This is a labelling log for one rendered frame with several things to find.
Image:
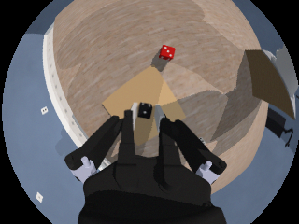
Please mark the red die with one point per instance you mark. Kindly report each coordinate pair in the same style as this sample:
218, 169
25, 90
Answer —
167, 53

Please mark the tan square mat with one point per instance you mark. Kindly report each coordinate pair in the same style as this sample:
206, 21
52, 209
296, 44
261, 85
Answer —
146, 87

